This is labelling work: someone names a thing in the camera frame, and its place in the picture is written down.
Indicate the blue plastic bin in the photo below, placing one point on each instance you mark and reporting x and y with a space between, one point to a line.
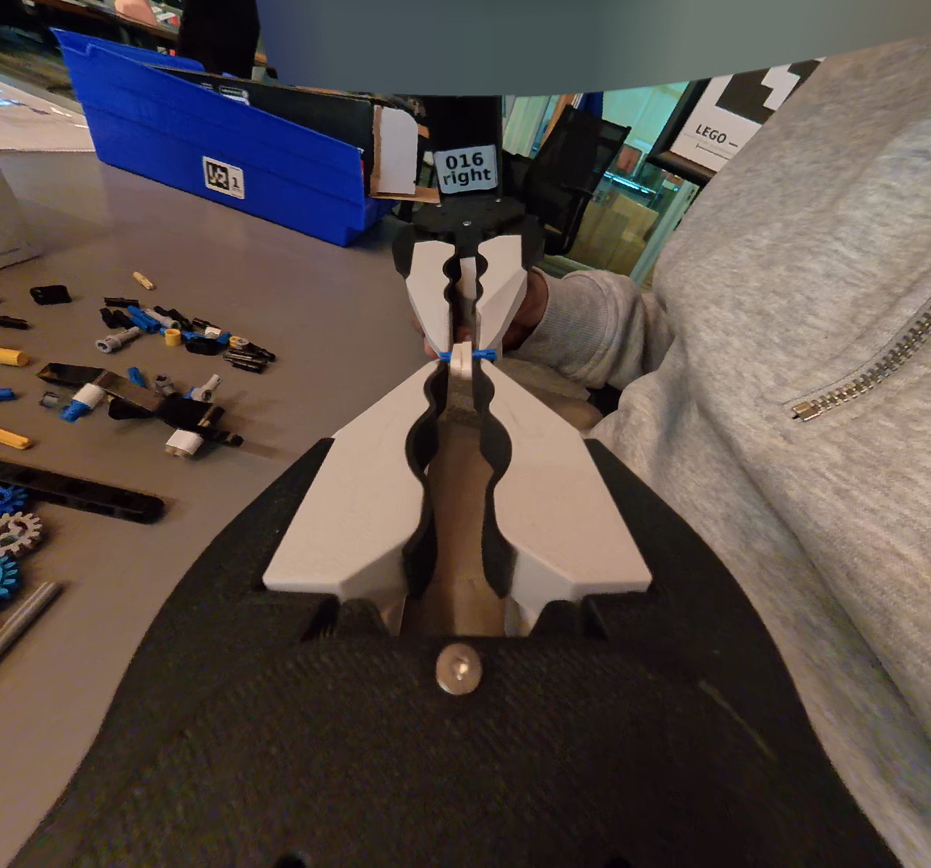
182 126

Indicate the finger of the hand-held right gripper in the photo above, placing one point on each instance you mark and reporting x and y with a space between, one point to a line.
433 286
505 279

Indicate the tan lego pin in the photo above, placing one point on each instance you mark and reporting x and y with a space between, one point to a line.
143 280

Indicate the grey lego pin connector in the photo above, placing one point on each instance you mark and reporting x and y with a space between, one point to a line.
120 339

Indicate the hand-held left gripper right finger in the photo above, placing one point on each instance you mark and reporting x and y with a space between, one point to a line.
567 519

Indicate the small blue lego gear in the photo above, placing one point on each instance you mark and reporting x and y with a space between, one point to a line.
11 498

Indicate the black lego frame assembly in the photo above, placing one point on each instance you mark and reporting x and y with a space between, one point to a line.
182 413

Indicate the person's right hand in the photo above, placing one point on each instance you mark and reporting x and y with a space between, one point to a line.
531 308

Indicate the person's right forearm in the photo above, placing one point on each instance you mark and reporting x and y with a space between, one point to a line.
596 322

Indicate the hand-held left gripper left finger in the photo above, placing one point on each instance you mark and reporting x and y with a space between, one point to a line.
342 519

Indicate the large light blue lego gear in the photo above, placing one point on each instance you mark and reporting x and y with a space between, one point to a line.
6 581

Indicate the white wall sign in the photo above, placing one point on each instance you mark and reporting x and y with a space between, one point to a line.
716 133

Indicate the pile of small lego pins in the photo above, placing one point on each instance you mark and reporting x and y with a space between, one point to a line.
240 357

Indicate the long blue lego pin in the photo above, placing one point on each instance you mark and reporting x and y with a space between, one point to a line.
486 354

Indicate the yellow lego bush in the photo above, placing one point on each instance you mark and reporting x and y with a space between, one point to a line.
13 357

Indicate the long black lego beam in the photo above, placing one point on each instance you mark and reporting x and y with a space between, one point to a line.
87 493

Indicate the black monitor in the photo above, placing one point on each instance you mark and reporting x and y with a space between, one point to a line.
218 24

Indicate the black curved lego piece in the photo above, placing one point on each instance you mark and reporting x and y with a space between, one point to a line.
51 294

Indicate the brown cardboard boxes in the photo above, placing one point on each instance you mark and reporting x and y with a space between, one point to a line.
618 235

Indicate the black blue lego pin assembly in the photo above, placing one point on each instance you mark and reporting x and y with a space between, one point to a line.
13 322

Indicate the grey lego axle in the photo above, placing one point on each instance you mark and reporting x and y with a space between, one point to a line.
33 613

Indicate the yellow lego axle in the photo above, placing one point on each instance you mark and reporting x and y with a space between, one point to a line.
14 439

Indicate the black office chair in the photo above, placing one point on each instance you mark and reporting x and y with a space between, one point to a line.
582 170

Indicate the person in grey hoodie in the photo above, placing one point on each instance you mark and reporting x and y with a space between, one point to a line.
800 446

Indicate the grey lego gear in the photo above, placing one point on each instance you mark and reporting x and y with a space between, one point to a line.
18 533

